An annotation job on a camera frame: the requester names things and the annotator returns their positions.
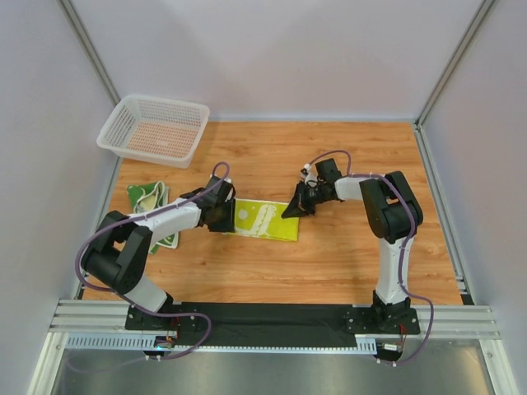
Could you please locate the yellow-green crocodile towel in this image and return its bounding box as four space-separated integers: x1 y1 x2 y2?
224 198 300 242

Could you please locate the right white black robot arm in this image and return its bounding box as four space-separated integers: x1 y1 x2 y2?
282 170 423 331

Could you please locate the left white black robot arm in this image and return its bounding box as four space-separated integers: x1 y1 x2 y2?
80 197 236 314

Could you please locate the dark green patterned towel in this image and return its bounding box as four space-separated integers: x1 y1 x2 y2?
126 181 180 254

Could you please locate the white plastic mesh basket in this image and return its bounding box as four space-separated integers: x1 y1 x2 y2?
96 94 210 169

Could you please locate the black cloth strip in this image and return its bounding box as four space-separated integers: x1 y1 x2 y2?
177 302 357 348

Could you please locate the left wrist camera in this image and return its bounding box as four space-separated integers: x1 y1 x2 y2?
205 175 236 206

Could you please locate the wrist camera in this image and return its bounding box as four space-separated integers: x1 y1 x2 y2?
315 158 343 184
205 175 236 206

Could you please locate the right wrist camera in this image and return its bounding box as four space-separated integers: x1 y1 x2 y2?
315 158 343 184

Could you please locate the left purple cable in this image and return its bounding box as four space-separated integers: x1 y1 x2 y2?
65 161 214 374

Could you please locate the purple cable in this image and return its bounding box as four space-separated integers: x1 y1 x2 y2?
65 161 214 374
304 150 436 369

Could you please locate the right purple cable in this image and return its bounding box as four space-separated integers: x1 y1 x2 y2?
304 150 436 369

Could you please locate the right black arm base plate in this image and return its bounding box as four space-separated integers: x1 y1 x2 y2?
343 307 421 335

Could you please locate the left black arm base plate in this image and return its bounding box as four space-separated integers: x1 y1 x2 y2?
124 304 208 332

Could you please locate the aluminium front rail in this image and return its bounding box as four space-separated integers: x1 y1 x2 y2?
49 300 501 340

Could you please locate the grey slotted cable duct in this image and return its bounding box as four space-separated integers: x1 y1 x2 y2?
65 333 377 356

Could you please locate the left aluminium frame post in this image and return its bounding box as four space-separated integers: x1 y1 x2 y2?
57 0 121 105

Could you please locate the aluminium frame post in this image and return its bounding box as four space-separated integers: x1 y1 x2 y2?
57 0 121 105
414 0 498 129

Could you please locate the right aluminium frame post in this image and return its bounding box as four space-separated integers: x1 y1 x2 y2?
414 0 498 129

